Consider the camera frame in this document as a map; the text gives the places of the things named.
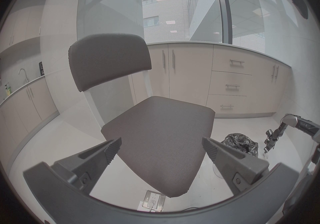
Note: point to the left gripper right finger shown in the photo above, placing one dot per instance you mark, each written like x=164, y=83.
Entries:
x=225, y=165

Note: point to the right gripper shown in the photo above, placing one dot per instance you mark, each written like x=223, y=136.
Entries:
x=269, y=146

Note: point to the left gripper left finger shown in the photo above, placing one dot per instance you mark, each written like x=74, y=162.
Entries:
x=96, y=168

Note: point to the black plastic bag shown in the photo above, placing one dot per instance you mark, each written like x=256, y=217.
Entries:
x=237, y=140

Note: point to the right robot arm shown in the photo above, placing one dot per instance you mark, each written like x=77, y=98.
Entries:
x=300, y=124

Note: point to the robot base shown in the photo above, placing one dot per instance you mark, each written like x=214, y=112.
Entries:
x=300, y=193

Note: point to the grey padded chair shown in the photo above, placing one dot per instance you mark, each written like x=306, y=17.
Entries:
x=160, y=138

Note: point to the beige counter cabinet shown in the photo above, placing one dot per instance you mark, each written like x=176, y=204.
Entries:
x=22, y=108

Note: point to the beige cabinet with drawers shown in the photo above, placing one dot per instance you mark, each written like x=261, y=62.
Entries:
x=190, y=73

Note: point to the chrome tap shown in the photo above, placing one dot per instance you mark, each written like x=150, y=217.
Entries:
x=23, y=70

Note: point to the window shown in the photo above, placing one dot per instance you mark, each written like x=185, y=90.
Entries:
x=205, y=5

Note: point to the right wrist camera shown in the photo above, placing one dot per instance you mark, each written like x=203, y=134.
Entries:
x=269, y=132

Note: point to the beige wall cabinet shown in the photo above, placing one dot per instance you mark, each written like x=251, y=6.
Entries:
x=17, y=30

